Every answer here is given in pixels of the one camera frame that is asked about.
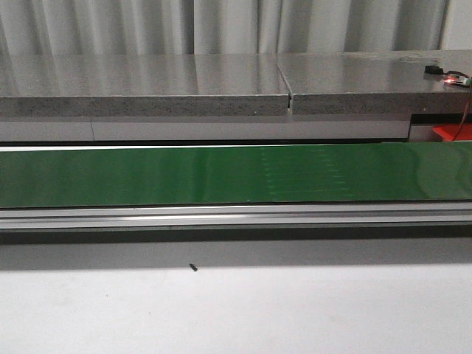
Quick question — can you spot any white pleated curtain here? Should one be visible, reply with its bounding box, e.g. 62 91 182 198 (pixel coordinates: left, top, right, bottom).
1 0 471 55

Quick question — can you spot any grey stone countertop left slab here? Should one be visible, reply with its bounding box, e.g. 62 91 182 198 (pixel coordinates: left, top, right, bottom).
1 55 289 117

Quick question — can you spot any grey stone countertop slab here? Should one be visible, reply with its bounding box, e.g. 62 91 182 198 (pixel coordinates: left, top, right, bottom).
1 55 289 117
277 50 471 115

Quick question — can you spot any red plastic tray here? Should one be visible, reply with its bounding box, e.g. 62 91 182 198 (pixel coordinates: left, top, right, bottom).
432 123 472 142

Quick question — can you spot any red black sensor wire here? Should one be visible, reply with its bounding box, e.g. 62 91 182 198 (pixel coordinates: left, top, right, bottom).
451 68 472 142

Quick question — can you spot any small sensor circuit board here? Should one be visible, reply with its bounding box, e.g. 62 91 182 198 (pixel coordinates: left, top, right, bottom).
424 65 471 87

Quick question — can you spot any grey stone countertop right slab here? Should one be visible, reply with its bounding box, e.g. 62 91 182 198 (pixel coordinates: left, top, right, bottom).
277 50 471 115

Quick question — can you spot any green conveyor belt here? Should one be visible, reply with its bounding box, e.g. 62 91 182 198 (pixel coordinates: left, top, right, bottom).
1 142 471 231

